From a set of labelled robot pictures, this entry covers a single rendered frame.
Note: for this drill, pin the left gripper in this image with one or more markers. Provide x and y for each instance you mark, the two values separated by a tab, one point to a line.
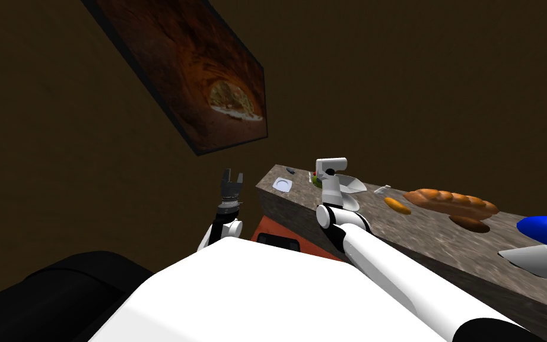
231	194

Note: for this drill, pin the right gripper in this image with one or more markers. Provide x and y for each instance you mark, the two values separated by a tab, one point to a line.
331	166

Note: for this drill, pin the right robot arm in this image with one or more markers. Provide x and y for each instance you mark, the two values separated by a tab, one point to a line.
397	270

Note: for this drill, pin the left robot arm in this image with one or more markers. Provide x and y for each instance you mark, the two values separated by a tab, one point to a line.
64	299

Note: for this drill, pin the green round fruit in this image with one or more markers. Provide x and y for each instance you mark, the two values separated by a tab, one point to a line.
316	182

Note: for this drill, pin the grey bowl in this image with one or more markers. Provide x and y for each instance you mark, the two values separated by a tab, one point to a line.
352	184

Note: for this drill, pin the white square plate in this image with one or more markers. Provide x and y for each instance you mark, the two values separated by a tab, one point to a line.
282	185

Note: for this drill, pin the clear glass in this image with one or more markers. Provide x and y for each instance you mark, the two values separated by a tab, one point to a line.
381	189

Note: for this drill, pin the orange red box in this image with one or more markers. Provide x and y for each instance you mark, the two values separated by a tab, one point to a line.
273	227

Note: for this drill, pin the small orange bread roll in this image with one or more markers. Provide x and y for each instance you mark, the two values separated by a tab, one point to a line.
397	205

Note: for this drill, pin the dark red cave picture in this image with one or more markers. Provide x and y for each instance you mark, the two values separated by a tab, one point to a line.
193	76

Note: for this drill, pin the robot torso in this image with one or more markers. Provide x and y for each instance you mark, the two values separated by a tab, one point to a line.
254	294

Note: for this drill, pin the braided golden bread loaf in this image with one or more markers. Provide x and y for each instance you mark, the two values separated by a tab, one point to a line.
451	202

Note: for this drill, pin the brown oval bread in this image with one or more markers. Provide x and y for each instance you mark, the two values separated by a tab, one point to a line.
469	223

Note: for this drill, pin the pale grey curved dish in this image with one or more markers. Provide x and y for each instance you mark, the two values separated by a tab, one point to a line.
544	263

